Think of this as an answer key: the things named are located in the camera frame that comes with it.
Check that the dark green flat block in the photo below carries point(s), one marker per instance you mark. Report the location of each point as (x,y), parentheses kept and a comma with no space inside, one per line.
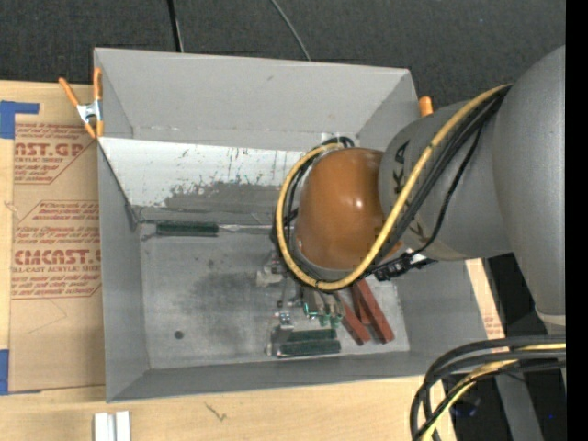
(186,229)
(314,335)
(310,348)

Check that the red-brown flat block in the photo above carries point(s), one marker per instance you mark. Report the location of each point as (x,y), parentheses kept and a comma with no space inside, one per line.
(353,324)
(376,313)

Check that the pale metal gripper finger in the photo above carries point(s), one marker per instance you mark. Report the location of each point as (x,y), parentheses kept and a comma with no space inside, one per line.
(281,338)
(267,277)

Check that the black cylinder on white bracket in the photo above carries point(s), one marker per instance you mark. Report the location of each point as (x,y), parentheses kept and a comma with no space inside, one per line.
(392,268)

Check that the brown cardboard board, red print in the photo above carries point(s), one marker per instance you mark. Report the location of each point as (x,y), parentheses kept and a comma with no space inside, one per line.
(50,228)

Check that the grey metal bin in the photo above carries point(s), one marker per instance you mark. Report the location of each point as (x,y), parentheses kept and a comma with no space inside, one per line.
(206,292)

